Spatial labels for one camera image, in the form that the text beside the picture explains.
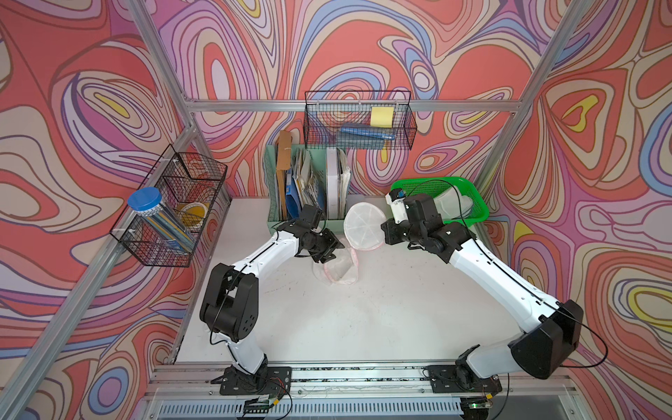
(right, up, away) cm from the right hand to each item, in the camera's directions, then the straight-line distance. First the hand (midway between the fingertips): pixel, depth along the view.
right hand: (385, 231), depth 79 cm
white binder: (-17, +17, +15) cm, 28 cm away
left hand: (-12, -6, +8) cm, 16 cm away
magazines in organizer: (-25, +15, +15) cm, 33 cm away
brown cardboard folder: (-33, +22, +6) cm, 40 cm away
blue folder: (-32, +10, +16) cm, 37 cm away
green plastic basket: (+27, +18, +32) cm, 45 cm away
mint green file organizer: (-23, +30, +28) cm, 47 cm away
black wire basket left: (-59, +13, 0) cm, 61 cm away
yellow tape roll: (-55, +5, -8) cm, 55 cm away
